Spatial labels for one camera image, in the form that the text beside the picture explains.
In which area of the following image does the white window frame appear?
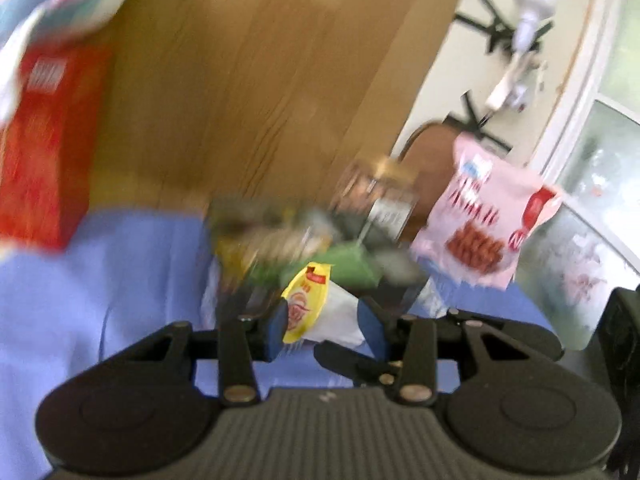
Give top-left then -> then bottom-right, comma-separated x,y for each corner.
515,0 -> 640,351

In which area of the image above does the yellow and white snack packet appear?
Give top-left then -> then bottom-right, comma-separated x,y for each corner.
281,261 -> 367,347

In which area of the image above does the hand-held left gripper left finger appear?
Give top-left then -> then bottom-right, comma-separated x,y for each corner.
106,304 -> 292,407

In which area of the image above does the blue bedsheet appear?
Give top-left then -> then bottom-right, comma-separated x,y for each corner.
0,207 -> 558,480

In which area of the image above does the pink snack bag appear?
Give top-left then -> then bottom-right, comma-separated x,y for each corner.
409,134 -> 566,290

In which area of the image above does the brown wooden chair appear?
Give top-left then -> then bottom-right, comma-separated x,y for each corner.
397,120 -> 463,243

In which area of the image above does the dark green snack packet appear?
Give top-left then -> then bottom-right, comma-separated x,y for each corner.
255,241 -> 426,291

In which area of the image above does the clear jar of nuts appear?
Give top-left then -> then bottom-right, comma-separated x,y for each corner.
334,156 -> 422,242

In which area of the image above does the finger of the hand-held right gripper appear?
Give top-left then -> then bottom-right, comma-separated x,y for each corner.
313,341 -> 404,388

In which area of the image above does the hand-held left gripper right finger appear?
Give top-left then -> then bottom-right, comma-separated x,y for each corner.
356,299 -> 565,407

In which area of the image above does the black tape strip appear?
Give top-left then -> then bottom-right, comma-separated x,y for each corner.
452,0 -> 543,57
444,91 -> 513,155

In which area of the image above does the white lamp socket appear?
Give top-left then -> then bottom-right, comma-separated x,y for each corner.
484,50 -> 547,117

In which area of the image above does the red cardboard box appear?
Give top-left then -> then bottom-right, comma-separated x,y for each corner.
0,42 -> 115,252

